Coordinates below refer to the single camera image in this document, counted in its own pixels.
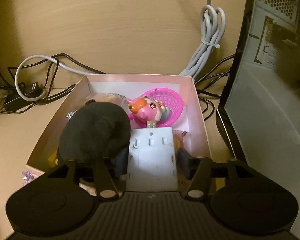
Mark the black plush toy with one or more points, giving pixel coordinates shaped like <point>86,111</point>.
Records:
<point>96,130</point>

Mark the pink cardboard box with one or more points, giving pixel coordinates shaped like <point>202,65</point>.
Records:
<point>131,86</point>

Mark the computer tower case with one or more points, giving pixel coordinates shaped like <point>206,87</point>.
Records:
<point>259,114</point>

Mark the purple crystal bead ornament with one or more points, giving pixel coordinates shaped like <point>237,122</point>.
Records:
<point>27,177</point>

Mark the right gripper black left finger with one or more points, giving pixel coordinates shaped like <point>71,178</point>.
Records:
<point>104,170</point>

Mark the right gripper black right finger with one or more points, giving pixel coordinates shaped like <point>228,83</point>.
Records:
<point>198,170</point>

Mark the white multi-port charger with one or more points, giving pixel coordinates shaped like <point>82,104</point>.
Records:
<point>151,161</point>

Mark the pink plastic toy basket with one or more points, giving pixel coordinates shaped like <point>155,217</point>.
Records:
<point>169,98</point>

